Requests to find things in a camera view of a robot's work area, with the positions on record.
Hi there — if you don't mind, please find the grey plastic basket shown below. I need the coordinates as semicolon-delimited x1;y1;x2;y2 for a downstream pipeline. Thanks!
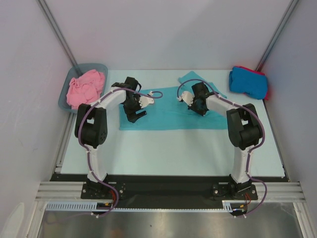
58;63;108;114

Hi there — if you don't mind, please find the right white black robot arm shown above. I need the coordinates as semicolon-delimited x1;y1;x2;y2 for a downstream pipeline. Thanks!
182;82;265;199

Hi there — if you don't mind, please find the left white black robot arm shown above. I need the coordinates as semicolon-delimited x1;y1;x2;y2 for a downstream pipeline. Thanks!
75;77;154;198

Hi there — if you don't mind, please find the corner aluminium post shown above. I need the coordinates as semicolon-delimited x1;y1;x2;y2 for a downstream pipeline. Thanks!
255;0;301;72
36;0;78;66

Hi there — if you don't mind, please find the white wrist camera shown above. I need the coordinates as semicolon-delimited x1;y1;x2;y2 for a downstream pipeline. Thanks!
177;91;195;107
139;91;155;109

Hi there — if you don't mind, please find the grey slotted cable duct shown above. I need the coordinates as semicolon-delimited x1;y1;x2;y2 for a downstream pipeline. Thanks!
46;201;246;213

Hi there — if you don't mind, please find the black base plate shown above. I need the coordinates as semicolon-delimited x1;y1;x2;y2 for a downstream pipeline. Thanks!
50;173;289;210

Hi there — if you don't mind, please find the right corner aluminium post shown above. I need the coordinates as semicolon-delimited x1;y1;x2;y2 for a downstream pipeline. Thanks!
255;0;301;72

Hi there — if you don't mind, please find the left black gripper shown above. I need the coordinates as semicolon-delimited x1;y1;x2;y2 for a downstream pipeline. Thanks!
123;94;147;123

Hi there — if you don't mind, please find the aluminium frame rail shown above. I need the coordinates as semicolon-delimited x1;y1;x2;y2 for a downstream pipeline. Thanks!
36;181;306;202

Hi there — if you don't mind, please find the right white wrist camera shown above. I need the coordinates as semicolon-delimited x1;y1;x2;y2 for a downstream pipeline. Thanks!
177;91;195;107

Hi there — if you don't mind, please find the pink crumpled t shirt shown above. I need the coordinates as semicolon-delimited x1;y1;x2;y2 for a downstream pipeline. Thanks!
66;69;106;110

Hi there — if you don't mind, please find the left corner aluminium post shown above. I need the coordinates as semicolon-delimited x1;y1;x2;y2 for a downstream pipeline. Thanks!
36;0;78;66

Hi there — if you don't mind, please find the teal t shirt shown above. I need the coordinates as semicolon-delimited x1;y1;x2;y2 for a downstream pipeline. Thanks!
119;86;227;131

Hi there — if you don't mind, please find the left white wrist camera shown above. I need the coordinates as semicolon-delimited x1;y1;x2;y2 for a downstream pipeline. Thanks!
139;91;155;109

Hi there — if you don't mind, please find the blue folded t shirt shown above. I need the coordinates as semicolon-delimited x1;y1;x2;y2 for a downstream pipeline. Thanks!
228;66;268;100

